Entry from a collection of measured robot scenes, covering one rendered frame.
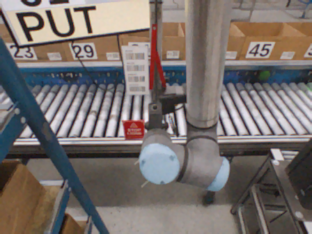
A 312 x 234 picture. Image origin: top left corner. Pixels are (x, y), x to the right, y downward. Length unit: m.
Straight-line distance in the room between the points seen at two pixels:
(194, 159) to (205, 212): 1.19
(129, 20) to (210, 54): 0.40
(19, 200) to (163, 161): 0.27
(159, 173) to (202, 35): 0.30
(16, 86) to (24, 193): 0.18
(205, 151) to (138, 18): 0.50
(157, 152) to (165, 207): 1.20
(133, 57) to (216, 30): 0.36
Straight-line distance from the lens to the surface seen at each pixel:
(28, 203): 0.41
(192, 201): 1.65
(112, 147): 1.02
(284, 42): 1.56
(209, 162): 0.48
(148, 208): 1.60
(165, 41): 1.30
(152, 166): 0.44
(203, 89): 0.45
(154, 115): 0.62
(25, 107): 0.31
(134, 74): 0.71
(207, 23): 0.38
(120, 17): 0.73
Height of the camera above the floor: 1.50
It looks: 43 degrees down
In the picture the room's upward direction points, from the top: straight up
